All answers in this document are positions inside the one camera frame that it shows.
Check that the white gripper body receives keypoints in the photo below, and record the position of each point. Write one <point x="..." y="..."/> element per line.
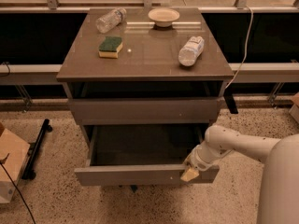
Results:
<point x="193" y="161"/>

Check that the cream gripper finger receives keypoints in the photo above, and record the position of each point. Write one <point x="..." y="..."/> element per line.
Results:
<point x="189" y="174"/>

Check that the grey drawer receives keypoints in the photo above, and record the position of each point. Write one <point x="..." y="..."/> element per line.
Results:
<point x="144" y="111"/>
<point x="151" y="154"/>

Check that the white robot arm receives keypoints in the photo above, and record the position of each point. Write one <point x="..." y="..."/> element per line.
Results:
<point x="279" y="191"/>

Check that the grey top drawer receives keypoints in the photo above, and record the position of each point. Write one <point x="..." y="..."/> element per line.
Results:
<point x="144" y="111"/>

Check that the grey drawer cabinet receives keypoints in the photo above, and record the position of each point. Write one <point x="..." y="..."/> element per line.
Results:
<point x="147" y="66"/>

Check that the white labelled plastic bottle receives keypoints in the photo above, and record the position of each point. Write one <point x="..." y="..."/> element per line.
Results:
<point x="191" y="51"/>

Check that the green yellow sponge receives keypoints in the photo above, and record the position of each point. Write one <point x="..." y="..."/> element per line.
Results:
<point x="110" y="47"/>

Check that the white ceramic bowl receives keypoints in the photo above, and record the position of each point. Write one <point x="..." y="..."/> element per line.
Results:
<point x="163" y="17"/>

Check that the clear plastic bottle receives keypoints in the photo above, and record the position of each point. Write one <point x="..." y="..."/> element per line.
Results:
<point x="110" y="20"/>

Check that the cardboard box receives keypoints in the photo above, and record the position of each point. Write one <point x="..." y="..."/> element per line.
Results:
<point x="13" y="154"/>

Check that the black cabinet foot bracket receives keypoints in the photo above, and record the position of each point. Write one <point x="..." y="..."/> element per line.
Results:
<point x="134" y="188"/>

